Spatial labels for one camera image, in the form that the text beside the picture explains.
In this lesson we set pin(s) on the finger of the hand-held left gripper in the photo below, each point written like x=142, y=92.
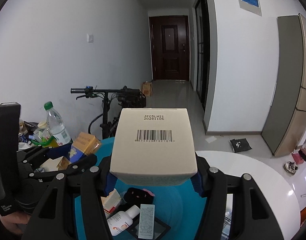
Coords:
x=78, y=167
x=33, y=155

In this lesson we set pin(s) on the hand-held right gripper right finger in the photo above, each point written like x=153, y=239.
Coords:
x=196, y=183

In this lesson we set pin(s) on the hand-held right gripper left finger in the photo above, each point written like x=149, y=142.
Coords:
x=109, y=183

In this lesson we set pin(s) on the blue plastic basin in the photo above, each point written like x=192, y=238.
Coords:
x=183, y=212

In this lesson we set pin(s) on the white cube box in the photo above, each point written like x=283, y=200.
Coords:
x=153, y=145

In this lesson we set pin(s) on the white round desktop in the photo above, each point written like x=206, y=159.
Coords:
x=263, y=170

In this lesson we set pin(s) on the person's left hand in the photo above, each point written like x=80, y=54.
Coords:
x=14, y=222

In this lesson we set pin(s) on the blue printed box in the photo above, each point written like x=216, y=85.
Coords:
x=76, y=153

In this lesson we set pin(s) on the cream flat box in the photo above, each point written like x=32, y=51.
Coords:
x=55, y=163

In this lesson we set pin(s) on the yellow container green rim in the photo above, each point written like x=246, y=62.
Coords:
x=54, y=143

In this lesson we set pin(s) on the glass jar cream lid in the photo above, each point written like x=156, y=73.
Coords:
x=41, y=131

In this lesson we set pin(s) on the yellow cardboard box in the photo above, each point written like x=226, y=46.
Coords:
x=88, y=142

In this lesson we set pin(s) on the clear water bottle green cap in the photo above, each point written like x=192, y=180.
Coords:
x=56, y=127

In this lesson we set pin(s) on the white small bottle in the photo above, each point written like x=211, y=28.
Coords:
x=121, y=221

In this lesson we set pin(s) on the pale teal slim box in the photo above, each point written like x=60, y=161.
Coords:
x=146, y=221

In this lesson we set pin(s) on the black square compact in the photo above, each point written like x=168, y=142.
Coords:
x=160, y=227

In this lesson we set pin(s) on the black bag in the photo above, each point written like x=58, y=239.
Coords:
x=240, y=145

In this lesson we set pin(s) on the black bicycle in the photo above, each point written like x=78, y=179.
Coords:
x=105, y=110

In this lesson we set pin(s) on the pair of sneakers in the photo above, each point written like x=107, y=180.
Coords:
x=290, y=168

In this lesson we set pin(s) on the cardboard box on floor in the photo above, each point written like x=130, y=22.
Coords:
x=147, y=88

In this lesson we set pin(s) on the pink item on floor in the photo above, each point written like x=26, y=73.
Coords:
x=300, y=156

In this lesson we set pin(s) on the black framed sliding door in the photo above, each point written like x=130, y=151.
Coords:
x=201, y=55

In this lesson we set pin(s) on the gold grey refrigerator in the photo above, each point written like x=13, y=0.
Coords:
x=290, y=85

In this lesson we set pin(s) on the dark brown entrance door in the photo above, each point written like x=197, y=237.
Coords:
x=169, y=47

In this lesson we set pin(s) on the white light switch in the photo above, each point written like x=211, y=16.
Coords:
x=90, y=37

